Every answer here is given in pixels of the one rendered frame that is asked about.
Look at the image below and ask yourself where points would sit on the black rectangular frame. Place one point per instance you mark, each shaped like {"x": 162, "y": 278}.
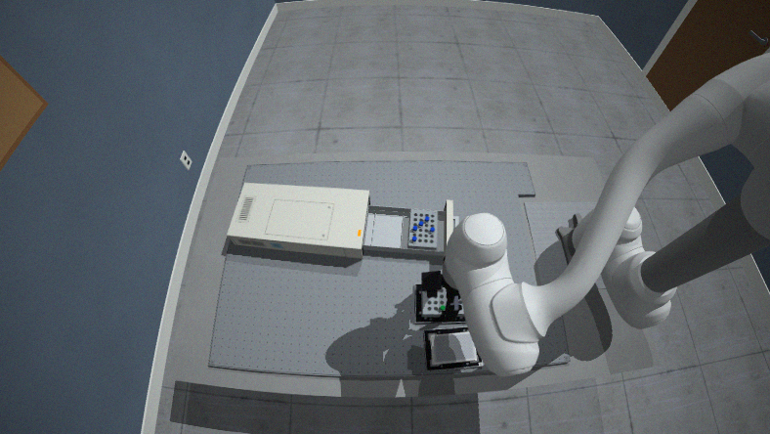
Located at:
{"x": 428, "y": 356}

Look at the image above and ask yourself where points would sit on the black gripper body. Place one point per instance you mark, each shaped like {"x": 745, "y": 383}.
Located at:
{"x": 453, "y": 292}

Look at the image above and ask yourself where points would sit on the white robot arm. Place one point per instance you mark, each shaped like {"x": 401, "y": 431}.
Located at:
{"x": 507, "y": 319}

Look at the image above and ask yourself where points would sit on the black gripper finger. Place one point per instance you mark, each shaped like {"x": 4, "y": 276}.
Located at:
{"x": 454, "y": 305}

